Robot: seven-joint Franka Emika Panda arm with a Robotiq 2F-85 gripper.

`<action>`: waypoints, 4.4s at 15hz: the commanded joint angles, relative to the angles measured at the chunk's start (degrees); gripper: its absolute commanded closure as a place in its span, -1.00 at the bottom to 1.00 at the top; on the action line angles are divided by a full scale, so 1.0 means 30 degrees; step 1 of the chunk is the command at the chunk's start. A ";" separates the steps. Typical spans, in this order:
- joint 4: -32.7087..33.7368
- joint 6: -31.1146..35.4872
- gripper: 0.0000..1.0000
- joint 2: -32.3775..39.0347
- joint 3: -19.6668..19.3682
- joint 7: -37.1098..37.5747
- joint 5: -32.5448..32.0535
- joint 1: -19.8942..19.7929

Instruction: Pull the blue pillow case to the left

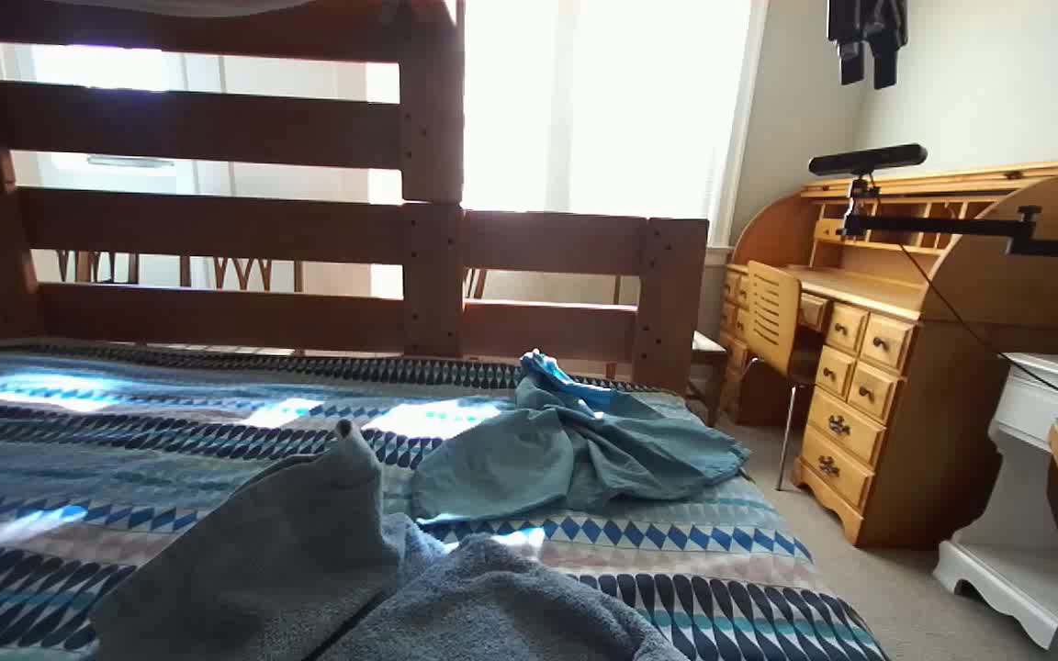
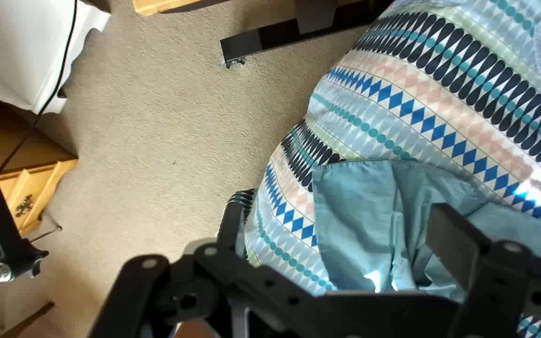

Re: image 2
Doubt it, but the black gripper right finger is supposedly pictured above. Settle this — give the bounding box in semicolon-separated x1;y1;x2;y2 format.
427;203;541;338

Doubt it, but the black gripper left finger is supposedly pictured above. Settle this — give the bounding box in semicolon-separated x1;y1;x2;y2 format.
89;190;348;338

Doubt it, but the light blue pillow case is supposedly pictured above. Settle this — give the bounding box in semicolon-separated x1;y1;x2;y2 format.
311;158;541;303

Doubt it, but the patterned diamond print bedspread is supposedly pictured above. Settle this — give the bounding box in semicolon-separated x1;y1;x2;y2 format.
241;0;541;338

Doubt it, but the brown cardboard box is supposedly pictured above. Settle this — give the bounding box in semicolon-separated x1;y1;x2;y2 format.
0;96;80;256

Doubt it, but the white cloth sheet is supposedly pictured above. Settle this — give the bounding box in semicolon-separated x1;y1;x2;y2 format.
0;0;114;117

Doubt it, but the light wooden board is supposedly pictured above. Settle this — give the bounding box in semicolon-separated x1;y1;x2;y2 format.
130;0;222;19

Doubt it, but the thin black cable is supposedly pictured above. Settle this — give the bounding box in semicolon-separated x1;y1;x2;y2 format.
33;0;82;121

